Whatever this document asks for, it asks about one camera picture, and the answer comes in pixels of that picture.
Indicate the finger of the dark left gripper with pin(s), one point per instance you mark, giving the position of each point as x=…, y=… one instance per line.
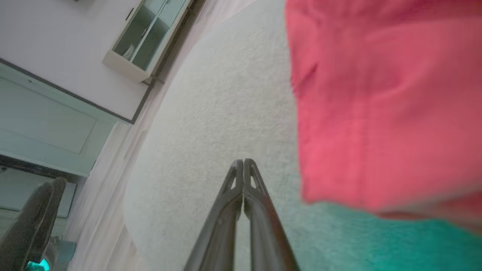
x=52, y=214
x=26, y=218

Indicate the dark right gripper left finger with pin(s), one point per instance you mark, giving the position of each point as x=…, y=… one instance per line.
x=222, y=233

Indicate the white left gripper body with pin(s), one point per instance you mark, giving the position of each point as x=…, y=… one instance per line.
x=37, y=265

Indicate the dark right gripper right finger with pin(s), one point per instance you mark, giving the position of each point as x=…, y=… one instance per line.
x=267, y=237

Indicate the red Bulls jersey shirt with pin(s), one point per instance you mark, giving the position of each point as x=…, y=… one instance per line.
x=388, y=105

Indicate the pale green panelled door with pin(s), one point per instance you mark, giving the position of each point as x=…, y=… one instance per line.
x=45, y=120

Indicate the grey fabric sofa seat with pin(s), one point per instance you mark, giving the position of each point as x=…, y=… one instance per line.
x=211, y=113

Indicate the white glass door cabinet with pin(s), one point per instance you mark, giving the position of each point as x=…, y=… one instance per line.
x=124, y=67

